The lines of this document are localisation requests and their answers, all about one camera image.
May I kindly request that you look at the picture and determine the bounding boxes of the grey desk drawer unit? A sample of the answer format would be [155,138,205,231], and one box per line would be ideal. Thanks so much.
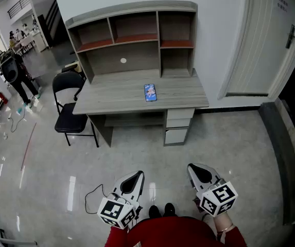
[163,108,196,147]

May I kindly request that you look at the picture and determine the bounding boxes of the person's left forearm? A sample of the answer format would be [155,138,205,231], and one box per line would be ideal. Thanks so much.
[104,224,130,247]

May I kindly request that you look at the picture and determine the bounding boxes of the dark staircase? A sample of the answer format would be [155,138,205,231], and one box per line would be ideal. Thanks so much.
[37,0,70,49]

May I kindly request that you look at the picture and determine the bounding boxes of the white table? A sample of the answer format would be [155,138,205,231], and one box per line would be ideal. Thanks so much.
[18,31,48,53]

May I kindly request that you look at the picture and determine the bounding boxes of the thin metal bracelet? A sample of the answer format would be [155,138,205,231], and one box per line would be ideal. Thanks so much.
[216,223,235,234]

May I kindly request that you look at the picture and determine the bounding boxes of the grey wood-grain desk top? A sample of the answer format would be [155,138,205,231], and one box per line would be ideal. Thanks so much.
[72,68,210,116]

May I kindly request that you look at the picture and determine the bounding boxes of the grey ring-shaped backpack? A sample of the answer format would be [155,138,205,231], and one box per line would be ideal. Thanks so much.
[0,52,20,84]

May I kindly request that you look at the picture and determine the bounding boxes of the smartphone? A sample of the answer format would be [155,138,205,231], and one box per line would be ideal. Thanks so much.
[144,83,158,103]

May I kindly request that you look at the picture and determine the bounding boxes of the person's black shoe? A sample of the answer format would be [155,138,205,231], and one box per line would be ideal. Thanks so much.
[148,205,162,219]
[164,202,177,217]

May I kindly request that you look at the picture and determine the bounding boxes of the black floor cable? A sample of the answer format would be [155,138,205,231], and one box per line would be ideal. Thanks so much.
[84,184,117,215]
[9,107,28,134]

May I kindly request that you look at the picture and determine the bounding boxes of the dark metal door handle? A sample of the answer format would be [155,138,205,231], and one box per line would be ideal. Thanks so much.
[285,24,295,49]

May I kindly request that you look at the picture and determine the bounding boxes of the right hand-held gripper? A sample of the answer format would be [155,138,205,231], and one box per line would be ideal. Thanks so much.
[187,163,238,218]

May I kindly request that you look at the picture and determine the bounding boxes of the person's red top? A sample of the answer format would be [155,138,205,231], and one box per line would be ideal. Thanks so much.
[127,216,221,247]

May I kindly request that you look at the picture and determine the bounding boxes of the person's right forearm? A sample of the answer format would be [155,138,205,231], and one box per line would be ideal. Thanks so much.
[209,211,248,247]

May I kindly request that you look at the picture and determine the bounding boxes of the black metal railing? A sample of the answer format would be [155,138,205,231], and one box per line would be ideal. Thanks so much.
[7,0,46,19]

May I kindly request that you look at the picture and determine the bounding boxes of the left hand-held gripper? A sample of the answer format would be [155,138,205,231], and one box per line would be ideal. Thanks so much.
[97,170,145,230]

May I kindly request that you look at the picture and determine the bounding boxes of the grey wooden hutch shelf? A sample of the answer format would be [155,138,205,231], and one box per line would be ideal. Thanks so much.
[64,1,198,85]

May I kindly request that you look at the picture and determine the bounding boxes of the black folding chair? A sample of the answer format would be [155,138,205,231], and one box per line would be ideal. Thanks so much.
[52,71,100,148]

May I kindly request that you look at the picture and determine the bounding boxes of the dark grey stone ledge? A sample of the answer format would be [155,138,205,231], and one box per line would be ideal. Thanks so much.
[258,98,295,226]

